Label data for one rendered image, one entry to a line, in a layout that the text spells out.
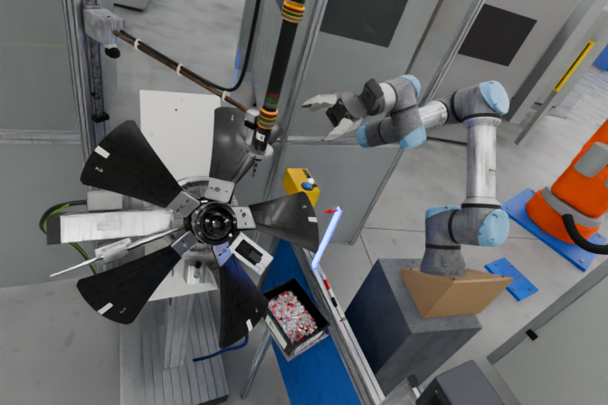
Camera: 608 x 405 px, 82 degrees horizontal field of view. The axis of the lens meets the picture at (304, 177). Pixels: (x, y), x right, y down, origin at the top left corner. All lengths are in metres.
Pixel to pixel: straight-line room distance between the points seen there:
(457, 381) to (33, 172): 1.69
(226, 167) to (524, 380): 2.27
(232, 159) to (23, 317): 1.59
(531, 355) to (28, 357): 2.68
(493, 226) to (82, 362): 1.90
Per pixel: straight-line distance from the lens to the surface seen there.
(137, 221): 1.14
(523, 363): 2.74
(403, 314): 1.31
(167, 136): 1.26
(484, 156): 1.26
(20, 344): 2.29
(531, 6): 4.97
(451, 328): 1.38
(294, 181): 1.47
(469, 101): 1.30
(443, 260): 1.29
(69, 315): 2.32
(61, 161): 1.79
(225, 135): 1.10
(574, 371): 2.58
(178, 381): 2.03
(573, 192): 4.42
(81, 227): 1.15
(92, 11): 1.29
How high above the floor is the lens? 1.95
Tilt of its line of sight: 35 degrees down
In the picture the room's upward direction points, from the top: 19 degrees clockwise
